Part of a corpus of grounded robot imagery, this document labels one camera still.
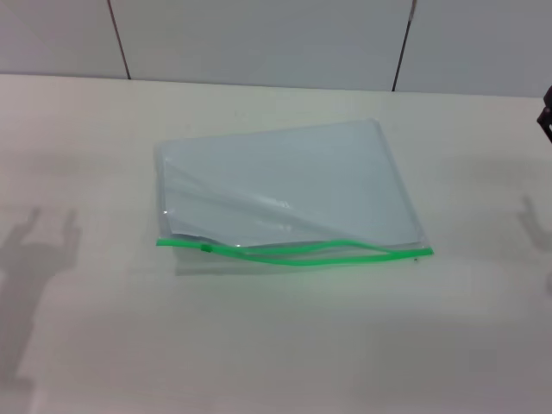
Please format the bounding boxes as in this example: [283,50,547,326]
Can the transparent document bag green zip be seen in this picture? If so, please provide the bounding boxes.
[154,116,435,277]

